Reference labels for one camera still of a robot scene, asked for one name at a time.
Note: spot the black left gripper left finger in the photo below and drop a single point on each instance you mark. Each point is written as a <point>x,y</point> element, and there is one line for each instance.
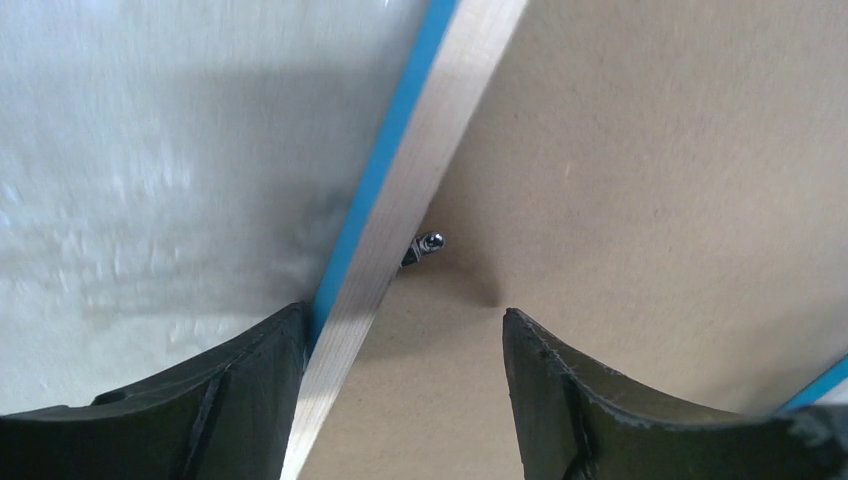
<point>223,414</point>

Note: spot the brown cardboard backing board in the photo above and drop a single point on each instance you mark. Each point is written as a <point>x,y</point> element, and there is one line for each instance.
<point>629,199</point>

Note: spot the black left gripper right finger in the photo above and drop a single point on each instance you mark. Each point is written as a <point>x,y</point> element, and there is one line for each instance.
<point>577,418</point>

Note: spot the blue wooden picture frame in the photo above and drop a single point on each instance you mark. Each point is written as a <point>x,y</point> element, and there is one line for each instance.
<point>397,199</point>

